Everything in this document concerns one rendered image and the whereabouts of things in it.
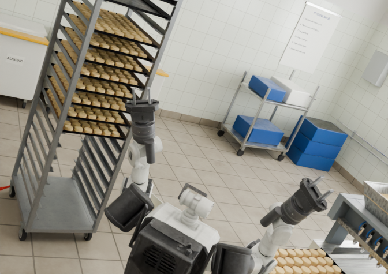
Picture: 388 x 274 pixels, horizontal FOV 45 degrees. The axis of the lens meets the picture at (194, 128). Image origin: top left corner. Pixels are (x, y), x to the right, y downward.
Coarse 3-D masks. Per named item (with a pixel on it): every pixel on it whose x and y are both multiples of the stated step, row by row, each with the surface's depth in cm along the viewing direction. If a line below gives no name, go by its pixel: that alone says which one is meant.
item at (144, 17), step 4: (136, 12) 307; (140, 12) 305; (140, 16) 300; (144, 16) 299; (144, 20) 293; (148, 20) 293; (152, 20) 289; (148, 24) 287; (152, 24) 288; (156, 24) 284; (156, 28) 283; (160, 28) 279; (160, 32) 277; (164, 32) 274
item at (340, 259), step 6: (336, 258) 257; (342, 258) 260; (348, 258) 263; (354, 258) 265; (360, 258) 268; (366, 258) 271; (342, 264) 263; (348, 264) 266; (354, 264) 269; (360, 264) 272; (366, 264) 275; (372, 264) 278
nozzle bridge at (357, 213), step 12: (336, 204) 269; (348, 204) 262; (360, 204) 264; (336, 216) 270; (348, 216) 271; (360, 216) 264; (372, 216) 254; (336, 228) 279; (348, 228) 264; (360, 228) 263; (384, 228) 245; (336, 240) 284; (360, 240) 256; (372, 240) 255; (384, 240) 250; (372, 252) 249; (384, 264) 242
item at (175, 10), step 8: (176, 8) 268; (176, 16) 271; (168, 24) 272; (168, 32) 273; (160, 56) 279; (152, 64) 282; (152, 72) 282; (152, 80) 285; (144, 96) 288; (128, 136) 297; (128, 144) 300; (120, 160) 304; (112, 184) 310; (104, 200) 314; (104, 208) 317; (96, 224) 322
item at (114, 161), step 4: (100, 140) 327; (104, 140) 326; (104, 144) 324; (108, 144) 320; (104, 148) 318; (108, 148) 319; (108, 152) 315; (112, 152) 312; (112, 156) 312; (112, 160) 307; (116, 160) 306; (116, 164) 304
